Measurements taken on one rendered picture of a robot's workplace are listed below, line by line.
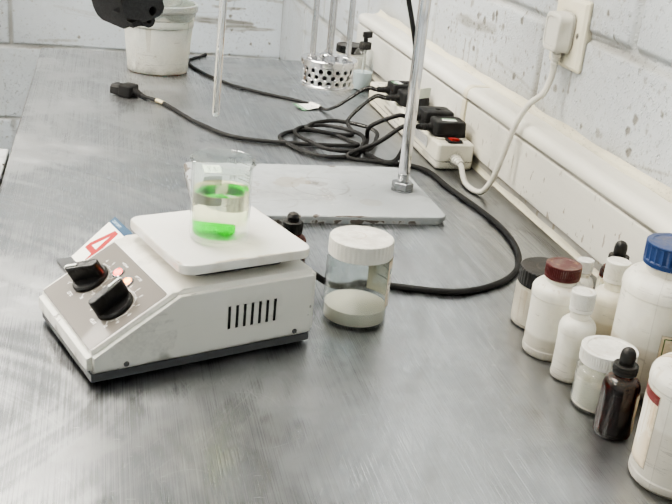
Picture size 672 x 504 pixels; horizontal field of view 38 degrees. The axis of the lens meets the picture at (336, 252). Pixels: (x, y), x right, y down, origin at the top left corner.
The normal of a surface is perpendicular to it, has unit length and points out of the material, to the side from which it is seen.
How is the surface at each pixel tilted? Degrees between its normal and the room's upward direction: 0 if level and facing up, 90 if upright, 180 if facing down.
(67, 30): 90
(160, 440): 0
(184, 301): 90
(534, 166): 90
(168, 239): 0
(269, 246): 0
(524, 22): 90
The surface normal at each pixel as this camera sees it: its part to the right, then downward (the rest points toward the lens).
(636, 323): -0.74, 0.22
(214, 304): 0.53, 0.36
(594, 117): -0.97, 0.00
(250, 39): 0.22, 0.38
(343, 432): 0.09, -0.92
